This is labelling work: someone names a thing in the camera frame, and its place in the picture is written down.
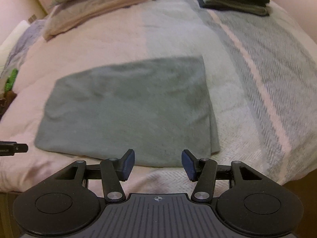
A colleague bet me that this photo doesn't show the green toy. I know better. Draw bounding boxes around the green toy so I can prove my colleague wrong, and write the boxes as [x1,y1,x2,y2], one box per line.
[4,68,18,92]

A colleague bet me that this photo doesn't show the grey-green towel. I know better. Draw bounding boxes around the grey-green towel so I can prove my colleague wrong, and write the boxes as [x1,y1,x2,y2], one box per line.
[34,57,220,167]

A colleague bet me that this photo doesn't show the brown object beside bed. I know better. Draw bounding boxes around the brown object beside bed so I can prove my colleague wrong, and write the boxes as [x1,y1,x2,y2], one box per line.
[0,90,17,119]

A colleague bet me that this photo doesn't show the folded pink-beige blanket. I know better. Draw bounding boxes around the folded pink-beige blanket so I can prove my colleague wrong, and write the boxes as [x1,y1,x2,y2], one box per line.
[42,0,153,41]

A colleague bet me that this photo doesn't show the white lavender pillow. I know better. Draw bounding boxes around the white lavender pillow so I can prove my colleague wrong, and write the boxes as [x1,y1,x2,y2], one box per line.
[1,19,46,79]

